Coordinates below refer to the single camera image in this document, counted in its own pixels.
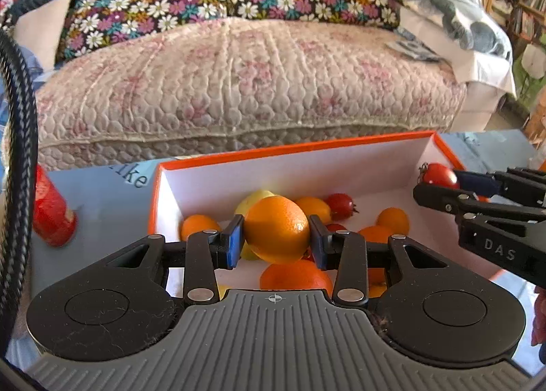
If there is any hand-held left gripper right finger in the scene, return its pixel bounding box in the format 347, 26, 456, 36
308, 214, 453, 308

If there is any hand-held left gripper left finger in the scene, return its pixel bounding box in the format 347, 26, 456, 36
104, 214, 246, 306

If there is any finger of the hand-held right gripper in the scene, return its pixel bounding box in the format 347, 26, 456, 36
452, 167, 546, 206
413, 184, 546, 222

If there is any large orange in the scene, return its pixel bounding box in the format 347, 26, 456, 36
259, 260, 334, 295

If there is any yellow-green lemon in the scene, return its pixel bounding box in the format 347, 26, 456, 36
234, 190, 278, 261

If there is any orange cardboard box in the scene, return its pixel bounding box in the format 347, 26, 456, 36
147, 131, 546, 302

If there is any person's right hand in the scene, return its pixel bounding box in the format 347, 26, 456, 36
531, 289, 546, 360

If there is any white folded sheet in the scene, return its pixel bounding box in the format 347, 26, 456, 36
399, 11, 517, 97

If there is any blue printed tablecloth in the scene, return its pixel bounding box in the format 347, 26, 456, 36
9, 131, 546, 375

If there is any magazine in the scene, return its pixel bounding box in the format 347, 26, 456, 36
386, 39, 442, 62

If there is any grey spotted duvet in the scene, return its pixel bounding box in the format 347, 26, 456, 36
401, 0, 513, 61

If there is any red soda can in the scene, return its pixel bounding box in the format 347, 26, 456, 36
33, 163, 78, 247

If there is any blue bedsheet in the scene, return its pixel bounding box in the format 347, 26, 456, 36
26, 54, 56, 89

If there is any white pillow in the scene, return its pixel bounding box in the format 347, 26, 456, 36
13, 0, 74, 72

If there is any black braided cable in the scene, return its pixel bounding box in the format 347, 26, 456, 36
0, 28, 39, 358

